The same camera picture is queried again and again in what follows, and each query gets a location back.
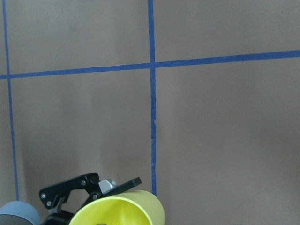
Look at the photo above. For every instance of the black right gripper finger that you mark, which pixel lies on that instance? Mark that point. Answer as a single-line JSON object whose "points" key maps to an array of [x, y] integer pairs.
{"points": [[77, 192]]}

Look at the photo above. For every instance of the yellow plastic cup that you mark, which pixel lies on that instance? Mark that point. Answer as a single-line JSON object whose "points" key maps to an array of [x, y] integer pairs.
{"points": [[138, 207]]}

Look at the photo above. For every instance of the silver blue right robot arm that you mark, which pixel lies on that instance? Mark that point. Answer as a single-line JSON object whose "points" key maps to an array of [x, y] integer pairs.
{"points": [[19, 213]]}

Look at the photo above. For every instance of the brown paper table cover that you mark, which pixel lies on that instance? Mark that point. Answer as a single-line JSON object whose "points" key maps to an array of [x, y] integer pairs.
{"points": [[199, 98]]}

